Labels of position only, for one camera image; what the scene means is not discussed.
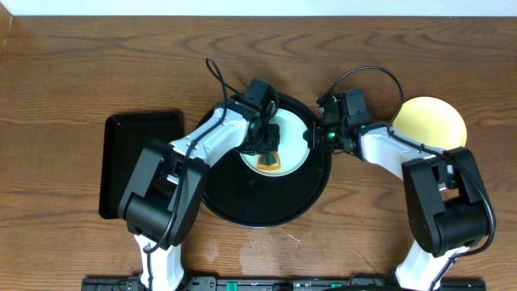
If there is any orange green scrub sponge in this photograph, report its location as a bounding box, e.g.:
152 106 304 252
257 151 281 171

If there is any black rectangular tray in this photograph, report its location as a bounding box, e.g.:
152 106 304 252
99 110 184 220

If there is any mint plate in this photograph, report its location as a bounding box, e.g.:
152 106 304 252
240 109 310 177

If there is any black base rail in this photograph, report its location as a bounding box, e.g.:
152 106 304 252
80 276 485 291

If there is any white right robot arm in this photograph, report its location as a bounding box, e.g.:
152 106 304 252
303 123 496 290

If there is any yellow plate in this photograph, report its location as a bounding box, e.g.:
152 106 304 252
393 96 467 150

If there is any black round tray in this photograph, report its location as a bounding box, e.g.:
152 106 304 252
195 91 333 229

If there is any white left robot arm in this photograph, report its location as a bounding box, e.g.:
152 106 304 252
117 100 280 290

